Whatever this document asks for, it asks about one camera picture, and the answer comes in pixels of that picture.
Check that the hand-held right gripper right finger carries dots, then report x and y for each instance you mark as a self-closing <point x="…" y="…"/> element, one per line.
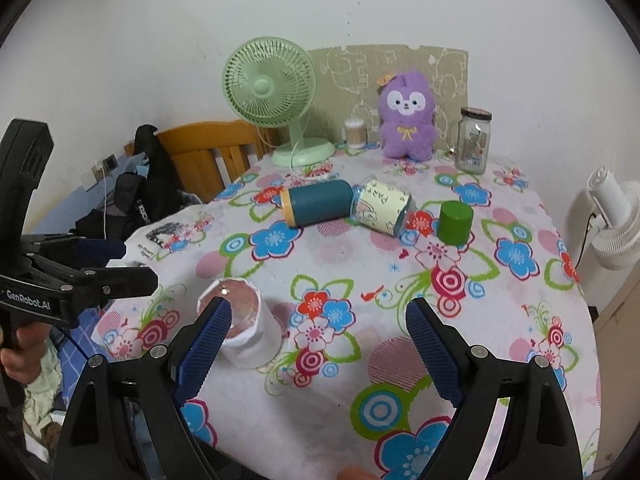
<point x="431" y="352"/>

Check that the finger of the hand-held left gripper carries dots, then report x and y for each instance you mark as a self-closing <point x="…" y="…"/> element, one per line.
<point x="125" y="282"/>
<point x="100" y="251"/>

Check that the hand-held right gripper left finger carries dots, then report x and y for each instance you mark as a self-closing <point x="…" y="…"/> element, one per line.
<point x="206" y="347"/>

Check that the white paper cup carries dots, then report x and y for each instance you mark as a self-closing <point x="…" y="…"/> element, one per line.
<point x="260" y="330"/>

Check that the person's left forearm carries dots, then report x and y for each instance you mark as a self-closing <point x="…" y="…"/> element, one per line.
<point x="42" y="395"/>

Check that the clear cup with yellow label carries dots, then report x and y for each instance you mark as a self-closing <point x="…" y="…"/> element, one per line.
<point x="382" y="205"/>

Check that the teal cup with yellow rim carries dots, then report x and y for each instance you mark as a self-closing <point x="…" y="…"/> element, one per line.
<point x="320" y="202"/>

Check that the person's left hand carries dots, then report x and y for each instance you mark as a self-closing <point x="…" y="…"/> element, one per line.
<point x="20" y="355"/>

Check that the white printed cloth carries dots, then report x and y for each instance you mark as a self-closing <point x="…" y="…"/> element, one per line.
<point x="165" y="240"/>

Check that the blue checkered cloth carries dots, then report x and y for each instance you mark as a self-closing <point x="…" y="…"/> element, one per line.
<point x="80" y="332"/>

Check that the black bag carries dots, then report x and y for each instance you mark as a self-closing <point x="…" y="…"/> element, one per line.
<point x="150" y="175"/>

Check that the floral tablecloth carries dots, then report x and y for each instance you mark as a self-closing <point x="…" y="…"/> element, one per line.
<point x="350" y="260"/>

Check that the green lid cap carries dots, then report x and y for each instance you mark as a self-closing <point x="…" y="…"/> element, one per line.
<point x="455" y="225"/>

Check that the wooden chair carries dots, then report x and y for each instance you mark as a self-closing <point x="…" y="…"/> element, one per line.
<point x="200" y="145"/>

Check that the glass jar with lid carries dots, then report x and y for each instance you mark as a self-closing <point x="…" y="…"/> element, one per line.
<point x="474" y="140"/>

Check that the purple plush toy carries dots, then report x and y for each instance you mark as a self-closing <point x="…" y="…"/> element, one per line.
<point x="406" y="130"/>

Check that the white standing fan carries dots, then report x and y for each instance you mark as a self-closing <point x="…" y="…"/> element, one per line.
<point x="612" y="220"/>

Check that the cotton swab container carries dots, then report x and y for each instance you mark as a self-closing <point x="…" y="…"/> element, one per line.
<point x="355" y="134"/>

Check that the green desk fan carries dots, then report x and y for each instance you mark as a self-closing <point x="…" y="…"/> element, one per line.
<point x="262" y="85"/>

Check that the patterned beige board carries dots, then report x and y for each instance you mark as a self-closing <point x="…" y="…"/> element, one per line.
<point x="350" y="75"/>

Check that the wall socket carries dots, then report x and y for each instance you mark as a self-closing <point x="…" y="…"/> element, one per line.
<point x="110" y="163"/>

